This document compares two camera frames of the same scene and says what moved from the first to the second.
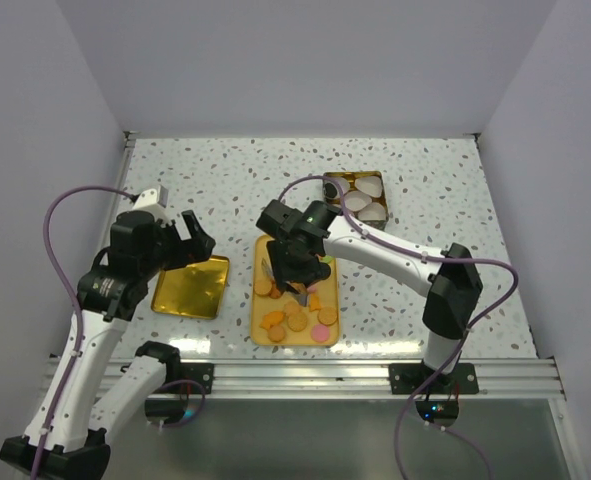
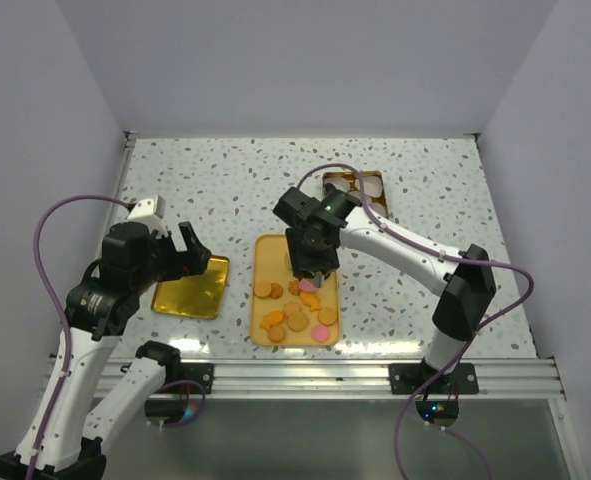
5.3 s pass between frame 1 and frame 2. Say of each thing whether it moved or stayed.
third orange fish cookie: stayed
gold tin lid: stayed
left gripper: moved
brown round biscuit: stayed
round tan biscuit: stayed
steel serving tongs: moved
